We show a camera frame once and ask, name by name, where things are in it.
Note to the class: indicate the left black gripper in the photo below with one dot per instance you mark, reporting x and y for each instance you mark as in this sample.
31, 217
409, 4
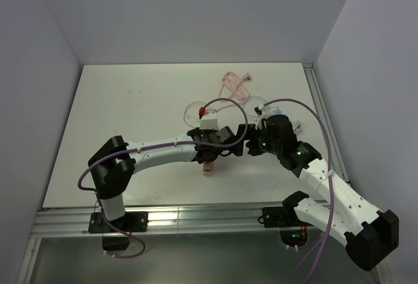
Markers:
208, 132

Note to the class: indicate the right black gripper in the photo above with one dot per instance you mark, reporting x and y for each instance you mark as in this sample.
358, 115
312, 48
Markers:
252, 149

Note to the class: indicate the light blue charger plug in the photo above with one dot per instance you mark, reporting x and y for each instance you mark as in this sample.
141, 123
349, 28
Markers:
277, 111

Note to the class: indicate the pink power strip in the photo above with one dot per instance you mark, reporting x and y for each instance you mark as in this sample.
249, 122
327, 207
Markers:
208, 169

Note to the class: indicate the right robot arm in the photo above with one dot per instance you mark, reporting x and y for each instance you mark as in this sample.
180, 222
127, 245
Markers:
368, 234

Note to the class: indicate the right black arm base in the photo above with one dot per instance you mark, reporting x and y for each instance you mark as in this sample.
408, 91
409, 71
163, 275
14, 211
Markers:
293, 232

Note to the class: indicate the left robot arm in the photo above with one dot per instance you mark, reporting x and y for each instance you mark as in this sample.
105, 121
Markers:
117, 160

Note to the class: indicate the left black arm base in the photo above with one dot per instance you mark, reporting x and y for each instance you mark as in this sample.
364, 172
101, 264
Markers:
118, 234

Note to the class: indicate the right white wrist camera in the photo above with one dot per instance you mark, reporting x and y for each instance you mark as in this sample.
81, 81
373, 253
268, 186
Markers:
263, 112

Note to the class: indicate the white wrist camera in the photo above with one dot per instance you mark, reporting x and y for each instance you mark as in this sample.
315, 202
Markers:
263, 112
209, 120

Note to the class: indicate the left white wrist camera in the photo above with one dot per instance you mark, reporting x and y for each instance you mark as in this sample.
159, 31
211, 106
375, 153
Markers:
209, 120

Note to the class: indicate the aluminium front rail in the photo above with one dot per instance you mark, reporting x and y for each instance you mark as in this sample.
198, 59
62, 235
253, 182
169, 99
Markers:
162, 220

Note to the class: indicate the aluminium side rail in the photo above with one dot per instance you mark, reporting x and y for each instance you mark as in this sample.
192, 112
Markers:
337, 161

